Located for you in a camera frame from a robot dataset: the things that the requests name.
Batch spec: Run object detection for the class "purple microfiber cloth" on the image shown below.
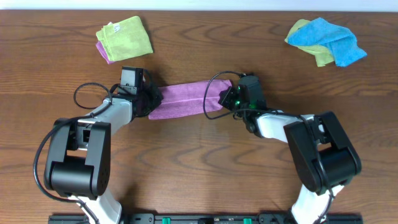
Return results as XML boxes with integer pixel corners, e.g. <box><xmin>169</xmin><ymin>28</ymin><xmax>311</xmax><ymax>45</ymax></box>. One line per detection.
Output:
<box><xmin>149</xmin><ymin>80</ymin><xmax>232</xmax><ymax>120</ymax></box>

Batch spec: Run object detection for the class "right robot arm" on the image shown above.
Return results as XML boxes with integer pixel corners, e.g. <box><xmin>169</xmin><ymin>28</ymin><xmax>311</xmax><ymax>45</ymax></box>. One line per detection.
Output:
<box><xmin>219</xmin><ymin>75</ymin><xmax>363</xmax><ymax>223</ymax></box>

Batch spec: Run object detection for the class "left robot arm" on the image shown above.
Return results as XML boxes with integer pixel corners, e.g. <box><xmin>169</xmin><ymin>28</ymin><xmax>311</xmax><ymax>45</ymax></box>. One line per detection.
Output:
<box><xmin>34</xmin><ymin>84</ymin><xmax>163</xmax><ymax>223</ymax></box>

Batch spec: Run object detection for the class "folded green cloth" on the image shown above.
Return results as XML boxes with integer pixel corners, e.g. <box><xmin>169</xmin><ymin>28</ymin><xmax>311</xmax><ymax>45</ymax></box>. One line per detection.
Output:
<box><xmin>96</xmin><ymin>16</ymin><xmax>154</xmax><ymax>62</ymax></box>

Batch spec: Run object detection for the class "folded purple cloth underneath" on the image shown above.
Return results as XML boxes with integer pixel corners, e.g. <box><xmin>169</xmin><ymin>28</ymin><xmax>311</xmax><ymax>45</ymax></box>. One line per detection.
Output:
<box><xmin>96</xmin><ymin>41</ymin><xmax>114</xmax><ymax>64</ymax></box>

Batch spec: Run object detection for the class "crumpled green cloth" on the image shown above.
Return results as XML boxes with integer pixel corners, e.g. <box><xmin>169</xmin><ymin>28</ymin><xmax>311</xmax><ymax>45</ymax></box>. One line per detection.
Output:
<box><xmin>284</xmin><ymin>19</ymin><xmax>335</xmax><ymax>67</ymax></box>

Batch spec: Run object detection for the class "blue microfiber cloth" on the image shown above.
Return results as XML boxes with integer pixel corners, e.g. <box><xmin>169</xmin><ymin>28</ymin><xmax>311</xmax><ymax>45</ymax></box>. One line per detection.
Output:
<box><xmin>287</xmin><ymin>17</ymin><xmax>367</xmax><ymax>67</ymax></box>

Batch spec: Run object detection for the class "left black cable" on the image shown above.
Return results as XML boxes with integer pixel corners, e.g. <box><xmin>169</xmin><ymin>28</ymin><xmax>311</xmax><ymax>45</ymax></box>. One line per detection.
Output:
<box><xmin>32</xmin><ymin>68</ymin><xmax>153</xmax><ymax>224</ymax></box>

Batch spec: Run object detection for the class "black cable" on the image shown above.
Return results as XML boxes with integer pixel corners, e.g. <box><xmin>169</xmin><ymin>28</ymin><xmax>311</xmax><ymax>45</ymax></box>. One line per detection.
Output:
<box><xmin>32</xmin><ymin>68</ymin><xmax>153</xmax><ymax>224</ymax></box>
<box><xmin>202</xmin><ymin>70</ymin><xmax>335</xmax><ymax>224</ymax></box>

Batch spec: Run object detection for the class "right black cable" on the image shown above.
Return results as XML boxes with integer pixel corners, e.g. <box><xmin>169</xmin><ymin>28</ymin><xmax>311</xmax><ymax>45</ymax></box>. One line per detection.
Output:
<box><xmin>202</xmin><ymin>70</ymin><xmax>335</xmax><ymax>224</ymax></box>

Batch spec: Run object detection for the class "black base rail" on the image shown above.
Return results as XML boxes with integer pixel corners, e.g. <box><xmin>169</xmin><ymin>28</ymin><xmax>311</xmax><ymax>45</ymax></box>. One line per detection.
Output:
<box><xmin>48</xmin><ymin>212</ymin><xmax>364</xmax><ymax>224</ymax></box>

